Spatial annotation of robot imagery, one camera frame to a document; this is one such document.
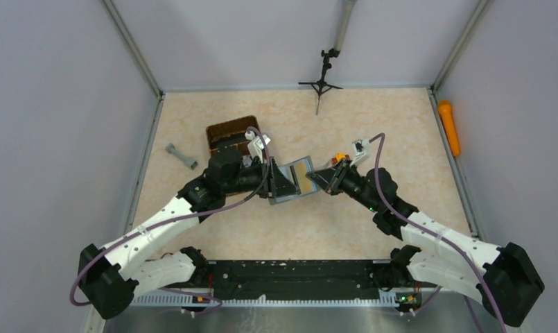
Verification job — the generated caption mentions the gold credit card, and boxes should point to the gold credit card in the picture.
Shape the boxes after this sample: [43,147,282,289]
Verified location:
[294,161,317,195]

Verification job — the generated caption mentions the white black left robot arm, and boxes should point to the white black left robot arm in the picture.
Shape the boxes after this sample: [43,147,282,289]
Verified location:
[76,148,302,320]

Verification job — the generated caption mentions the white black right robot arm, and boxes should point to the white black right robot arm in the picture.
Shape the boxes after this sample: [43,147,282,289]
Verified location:
[306,160,546,327]

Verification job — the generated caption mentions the yellow red toy brick car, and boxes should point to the yellow red toy brick car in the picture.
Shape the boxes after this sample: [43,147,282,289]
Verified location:
[331,153,350,165]

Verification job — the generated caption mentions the grey dumbbell-shaped plastic part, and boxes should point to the grey dumbbell-shaped plastic part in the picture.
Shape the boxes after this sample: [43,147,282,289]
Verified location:
[165,143,198,170]

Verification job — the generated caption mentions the brown wicker basket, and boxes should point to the brown wicker basket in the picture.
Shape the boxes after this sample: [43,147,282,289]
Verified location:
[205,115,260,157]

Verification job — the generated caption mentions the orange flashlight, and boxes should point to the orange flashlight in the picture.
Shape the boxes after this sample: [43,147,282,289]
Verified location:
[437,100,461,157]

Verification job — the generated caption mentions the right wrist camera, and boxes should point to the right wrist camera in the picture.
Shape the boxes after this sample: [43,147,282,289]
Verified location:
[351,139,371,167]

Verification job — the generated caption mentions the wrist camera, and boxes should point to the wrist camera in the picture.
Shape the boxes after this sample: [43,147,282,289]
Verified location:
[351,139,371,167]
[245,130,271,162]

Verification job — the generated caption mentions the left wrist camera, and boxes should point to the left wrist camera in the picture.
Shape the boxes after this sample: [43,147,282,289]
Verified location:
[245,130,271,162]

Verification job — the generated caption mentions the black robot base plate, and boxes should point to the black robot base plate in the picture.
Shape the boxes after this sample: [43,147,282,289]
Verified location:
[164,259,438,291]

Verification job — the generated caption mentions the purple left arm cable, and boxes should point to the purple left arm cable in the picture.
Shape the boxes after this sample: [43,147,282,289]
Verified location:
[69,126,271,318]

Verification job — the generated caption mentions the black camera tripod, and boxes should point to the black camera tripod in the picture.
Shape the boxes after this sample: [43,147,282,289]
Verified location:
[297,0,358,115]

